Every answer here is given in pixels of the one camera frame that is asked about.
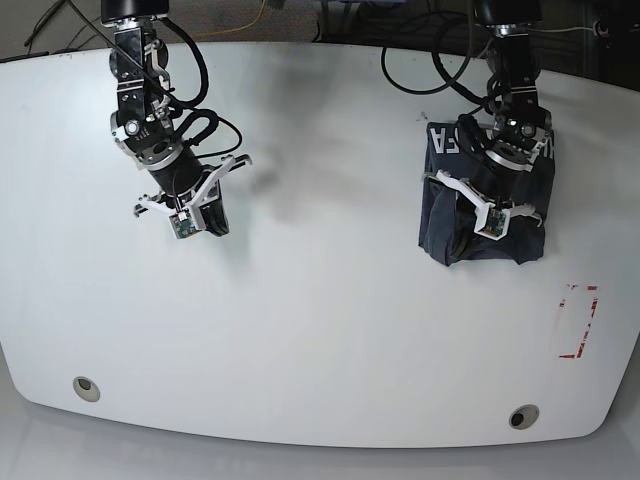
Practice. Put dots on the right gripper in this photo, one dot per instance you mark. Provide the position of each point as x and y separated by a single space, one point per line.
193 184

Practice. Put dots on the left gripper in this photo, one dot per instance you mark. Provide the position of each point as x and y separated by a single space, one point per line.
454 188

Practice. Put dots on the dark blue t-shirt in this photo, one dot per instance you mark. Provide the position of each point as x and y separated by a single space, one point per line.
521 245

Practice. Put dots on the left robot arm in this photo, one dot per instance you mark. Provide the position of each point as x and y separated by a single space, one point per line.
521 126

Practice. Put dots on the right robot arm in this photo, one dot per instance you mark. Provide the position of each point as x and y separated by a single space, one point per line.
153 127

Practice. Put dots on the red tape rectangle marking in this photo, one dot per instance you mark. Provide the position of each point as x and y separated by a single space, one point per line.
575 315

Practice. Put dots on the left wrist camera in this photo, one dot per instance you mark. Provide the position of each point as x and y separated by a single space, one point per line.
492 223

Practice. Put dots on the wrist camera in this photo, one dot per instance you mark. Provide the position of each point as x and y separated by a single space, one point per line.
186 222
492 223

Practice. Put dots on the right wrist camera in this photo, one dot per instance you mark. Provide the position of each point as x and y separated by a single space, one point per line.
186 222

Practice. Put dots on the right table cable grommet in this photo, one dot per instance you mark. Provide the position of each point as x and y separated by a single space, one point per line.
524 417

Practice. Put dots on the table cable grommet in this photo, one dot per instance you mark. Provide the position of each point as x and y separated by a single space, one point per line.
86 389
524 417

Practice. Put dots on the left table cable grommet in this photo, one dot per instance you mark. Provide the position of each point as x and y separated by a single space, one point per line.
86 389

